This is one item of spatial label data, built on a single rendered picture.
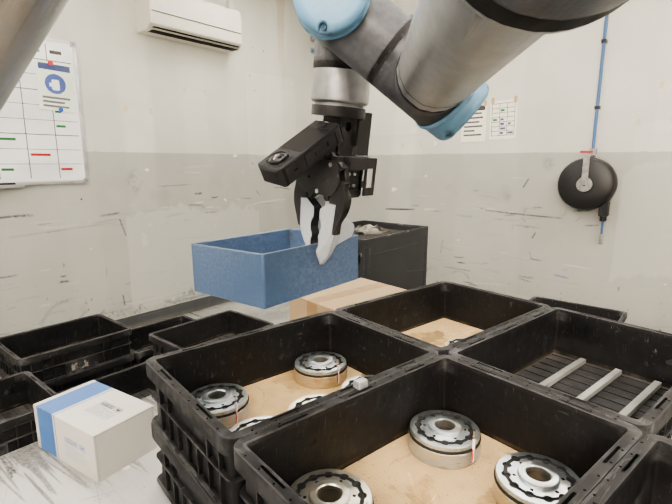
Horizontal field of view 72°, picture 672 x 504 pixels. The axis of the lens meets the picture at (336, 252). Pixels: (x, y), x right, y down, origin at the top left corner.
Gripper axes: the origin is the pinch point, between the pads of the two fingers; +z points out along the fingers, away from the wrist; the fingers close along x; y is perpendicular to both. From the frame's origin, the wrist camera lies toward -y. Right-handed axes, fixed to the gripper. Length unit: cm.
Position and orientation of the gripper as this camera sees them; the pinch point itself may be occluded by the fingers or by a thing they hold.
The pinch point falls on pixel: (315, 255)
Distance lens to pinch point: 64.0
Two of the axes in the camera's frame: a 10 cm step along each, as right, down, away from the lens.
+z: -0.9, 9.6, 2.6
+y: 6.5, -1.4, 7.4
